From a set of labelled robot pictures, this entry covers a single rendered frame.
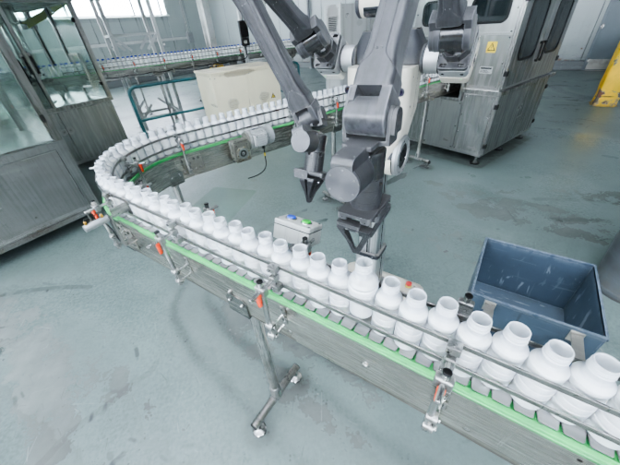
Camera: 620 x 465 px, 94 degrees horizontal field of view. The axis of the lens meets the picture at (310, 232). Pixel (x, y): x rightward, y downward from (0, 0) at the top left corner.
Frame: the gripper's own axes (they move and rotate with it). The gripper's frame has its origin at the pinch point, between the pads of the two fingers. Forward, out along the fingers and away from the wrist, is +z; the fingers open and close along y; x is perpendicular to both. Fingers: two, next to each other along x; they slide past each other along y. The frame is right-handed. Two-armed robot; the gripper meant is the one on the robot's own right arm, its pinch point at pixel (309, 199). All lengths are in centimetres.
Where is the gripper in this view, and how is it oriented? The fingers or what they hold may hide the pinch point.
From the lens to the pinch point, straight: 90.4
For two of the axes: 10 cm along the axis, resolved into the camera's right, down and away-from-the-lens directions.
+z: -1.3, 9.4, 3.2
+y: 8.3, 2.8, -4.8
